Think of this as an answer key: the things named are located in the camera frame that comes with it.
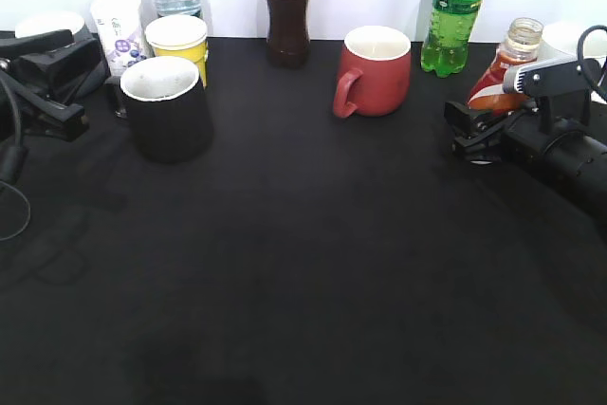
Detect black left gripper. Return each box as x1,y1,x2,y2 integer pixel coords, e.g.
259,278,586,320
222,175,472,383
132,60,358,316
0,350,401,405
0,28,103,143

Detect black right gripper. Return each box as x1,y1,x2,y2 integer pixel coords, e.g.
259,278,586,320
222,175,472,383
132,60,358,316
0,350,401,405
444,101,526,164

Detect orange nescafe bottle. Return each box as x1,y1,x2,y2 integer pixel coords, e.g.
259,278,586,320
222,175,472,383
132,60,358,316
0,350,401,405
467,17,543,115

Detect black mug white inside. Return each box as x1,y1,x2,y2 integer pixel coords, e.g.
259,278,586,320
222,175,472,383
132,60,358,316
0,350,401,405
104,56,214,164

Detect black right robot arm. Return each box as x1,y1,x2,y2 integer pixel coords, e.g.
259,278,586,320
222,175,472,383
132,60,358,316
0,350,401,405
444,99,606,224

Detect grey mug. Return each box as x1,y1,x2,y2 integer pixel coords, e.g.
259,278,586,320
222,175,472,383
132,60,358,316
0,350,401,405
14,10,106,98

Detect red mug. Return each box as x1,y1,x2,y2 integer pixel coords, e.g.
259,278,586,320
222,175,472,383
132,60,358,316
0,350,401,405
333,26,412,119

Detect green sprite bottle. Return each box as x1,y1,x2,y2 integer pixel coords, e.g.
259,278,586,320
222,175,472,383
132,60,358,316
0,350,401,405
420,0,483,78

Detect white blueberry milk carton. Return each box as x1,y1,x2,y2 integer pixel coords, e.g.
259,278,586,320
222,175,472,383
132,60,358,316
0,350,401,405
90,0,153,77

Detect yellow paper cup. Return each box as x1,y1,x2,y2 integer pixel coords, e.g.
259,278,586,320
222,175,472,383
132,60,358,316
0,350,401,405
144,15,209,87

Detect cola bottle red label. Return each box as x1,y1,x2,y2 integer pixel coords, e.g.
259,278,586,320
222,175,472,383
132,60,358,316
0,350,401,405
267,0,310,68

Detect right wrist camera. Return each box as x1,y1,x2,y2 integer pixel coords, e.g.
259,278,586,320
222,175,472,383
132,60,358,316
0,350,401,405
502,57,606,134

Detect black right cable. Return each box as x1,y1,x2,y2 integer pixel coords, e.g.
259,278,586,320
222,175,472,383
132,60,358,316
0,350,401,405
576,24,607,126

